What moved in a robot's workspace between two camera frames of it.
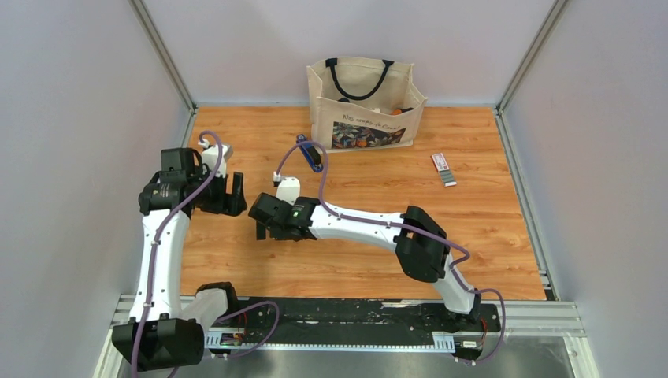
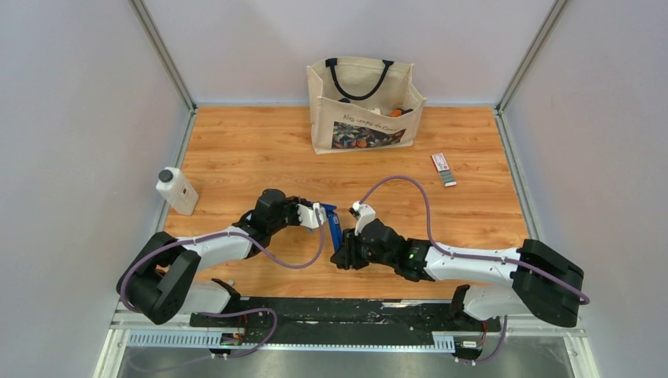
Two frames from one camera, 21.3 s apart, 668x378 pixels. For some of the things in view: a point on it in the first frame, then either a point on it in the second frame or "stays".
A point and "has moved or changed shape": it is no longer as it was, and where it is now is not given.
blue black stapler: x=311 y=153 has moved or changed shape
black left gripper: x=229 y=204 to x=302 y=213
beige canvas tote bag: x=358 y=105 stays
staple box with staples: x=447 y=176 stays
